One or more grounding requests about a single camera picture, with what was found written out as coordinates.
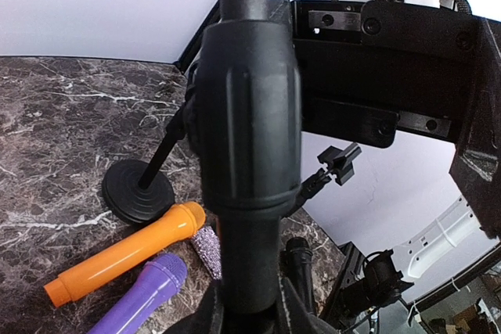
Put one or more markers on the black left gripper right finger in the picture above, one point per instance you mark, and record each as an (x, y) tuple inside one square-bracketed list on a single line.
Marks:
[(291, 315)]

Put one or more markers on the tall stand large clip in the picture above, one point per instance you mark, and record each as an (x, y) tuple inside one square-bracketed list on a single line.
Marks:
[(248, 122)]

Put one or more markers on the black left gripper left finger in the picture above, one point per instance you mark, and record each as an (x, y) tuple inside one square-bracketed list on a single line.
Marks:
[(208, 317)]

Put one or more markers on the small black stand right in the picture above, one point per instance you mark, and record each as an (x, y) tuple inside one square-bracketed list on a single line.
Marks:
[(339, 167)]

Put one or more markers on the purple toy microphone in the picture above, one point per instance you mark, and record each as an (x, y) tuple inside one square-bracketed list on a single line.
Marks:
[(160, 280)]

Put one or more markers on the small black stand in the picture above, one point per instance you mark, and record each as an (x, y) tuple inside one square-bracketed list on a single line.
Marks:
[(339, 167), (137, 192)]

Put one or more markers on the right black corner post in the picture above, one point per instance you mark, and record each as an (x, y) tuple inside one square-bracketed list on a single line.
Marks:
[(191, 50)]

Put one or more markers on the glitter microphone silver head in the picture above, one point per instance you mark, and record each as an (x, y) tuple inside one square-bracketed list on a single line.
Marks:
[(206, 245)]

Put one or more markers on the small black stand rear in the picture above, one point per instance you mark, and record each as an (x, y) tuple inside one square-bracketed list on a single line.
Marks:
[(137, 192)]

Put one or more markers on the black microphone orange cap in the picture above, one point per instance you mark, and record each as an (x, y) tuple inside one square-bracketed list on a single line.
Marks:
[(298, 257)]

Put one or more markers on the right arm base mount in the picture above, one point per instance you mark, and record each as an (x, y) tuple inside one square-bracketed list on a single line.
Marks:
[(372, 282)]

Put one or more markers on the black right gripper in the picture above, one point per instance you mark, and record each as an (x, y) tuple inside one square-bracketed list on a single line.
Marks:
[(371, 69)]

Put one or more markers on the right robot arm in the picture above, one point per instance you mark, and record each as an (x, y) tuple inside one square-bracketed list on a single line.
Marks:
[(449, 229)]

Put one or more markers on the orange toy microphone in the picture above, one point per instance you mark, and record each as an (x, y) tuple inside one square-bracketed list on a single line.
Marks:
[(182, 221)]

